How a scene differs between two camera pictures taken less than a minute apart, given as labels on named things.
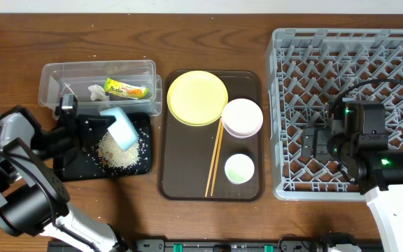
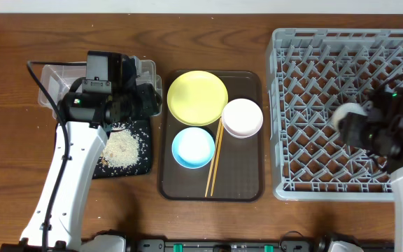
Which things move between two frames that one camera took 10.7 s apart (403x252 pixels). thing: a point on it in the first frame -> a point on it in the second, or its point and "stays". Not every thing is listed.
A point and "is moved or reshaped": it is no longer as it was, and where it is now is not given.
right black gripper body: (322, 138) -> (365, 134)
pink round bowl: (242, 118) stays
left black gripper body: (63, 143) -> (137, 104)
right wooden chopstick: (219, 145) stays
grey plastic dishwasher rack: (310, 68) stays
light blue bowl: (122, 129) -> (193, 148)
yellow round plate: (196, 98) stays
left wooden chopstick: (213, 157) stays
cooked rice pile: (112, 154) stays
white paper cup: (238, 169) is moved or reshaped
